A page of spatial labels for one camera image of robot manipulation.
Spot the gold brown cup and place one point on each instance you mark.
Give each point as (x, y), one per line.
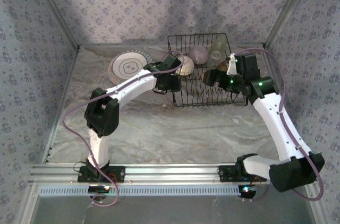
(221, 68)

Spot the small clear glass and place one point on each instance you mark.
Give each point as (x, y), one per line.
(215, 55)

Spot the translucent lilac bowl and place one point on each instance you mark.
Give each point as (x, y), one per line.
(199, 54)

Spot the cream ceramic bowl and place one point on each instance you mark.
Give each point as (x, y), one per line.
(187, 66)

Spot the translucent green cup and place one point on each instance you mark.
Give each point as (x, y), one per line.
(219, 43)

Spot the white plate with striped rim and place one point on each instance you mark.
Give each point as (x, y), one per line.
(130, 66)

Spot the multicolour squiggle pattern plate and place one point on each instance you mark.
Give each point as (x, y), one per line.
(111, 75)

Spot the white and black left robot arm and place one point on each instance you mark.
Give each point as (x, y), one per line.
(132, 86)

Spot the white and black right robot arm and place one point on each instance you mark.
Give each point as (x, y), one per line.
(279, 128)

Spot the black controller board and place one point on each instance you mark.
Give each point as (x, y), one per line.
(98, 189)
(247, 190)

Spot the grey metal sheet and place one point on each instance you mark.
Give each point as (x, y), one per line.
(172, 210)

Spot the aluminium frame post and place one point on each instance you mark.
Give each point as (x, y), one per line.
(291, 6)
(54, 7)

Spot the aluminium mounting rail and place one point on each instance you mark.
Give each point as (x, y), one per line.
(172, 172)

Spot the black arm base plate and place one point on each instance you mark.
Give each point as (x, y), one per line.
(117, 173)
(228, 173)

